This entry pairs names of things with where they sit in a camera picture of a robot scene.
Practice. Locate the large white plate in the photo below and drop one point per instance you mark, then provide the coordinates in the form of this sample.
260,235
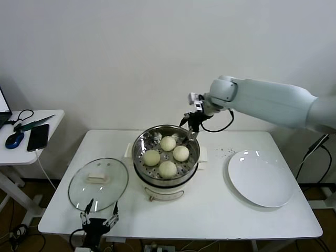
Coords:
260,178

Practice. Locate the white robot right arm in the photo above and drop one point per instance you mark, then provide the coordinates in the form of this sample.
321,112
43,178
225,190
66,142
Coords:
262,99

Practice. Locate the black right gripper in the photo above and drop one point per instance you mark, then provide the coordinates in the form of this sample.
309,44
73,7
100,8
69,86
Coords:
195,119

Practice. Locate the blue computer mouse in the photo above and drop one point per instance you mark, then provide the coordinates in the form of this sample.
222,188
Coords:
14,140

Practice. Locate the black laptop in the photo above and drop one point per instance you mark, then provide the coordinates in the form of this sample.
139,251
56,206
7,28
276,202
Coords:
3,118

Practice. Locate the small white side table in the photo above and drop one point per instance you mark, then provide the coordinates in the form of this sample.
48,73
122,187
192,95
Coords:
15,157

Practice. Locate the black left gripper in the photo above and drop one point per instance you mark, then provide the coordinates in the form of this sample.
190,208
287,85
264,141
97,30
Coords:
95,231

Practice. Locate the white steamed baozi bun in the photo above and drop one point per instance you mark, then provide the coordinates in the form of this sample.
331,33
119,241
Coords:
168,169
181,153
168,144
151,158

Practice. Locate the white desk foot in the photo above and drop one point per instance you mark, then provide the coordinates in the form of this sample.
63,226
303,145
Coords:
319,204

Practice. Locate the white floor power strip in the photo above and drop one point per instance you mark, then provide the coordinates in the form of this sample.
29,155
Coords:
160,248

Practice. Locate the black smartphone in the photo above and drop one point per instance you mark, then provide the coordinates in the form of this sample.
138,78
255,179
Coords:
38,137

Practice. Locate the perforated stainless steamer basket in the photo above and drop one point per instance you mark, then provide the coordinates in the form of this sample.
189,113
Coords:
193,157

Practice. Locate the white electric cooking pot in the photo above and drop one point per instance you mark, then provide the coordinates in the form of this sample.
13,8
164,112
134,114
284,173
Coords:
162,193

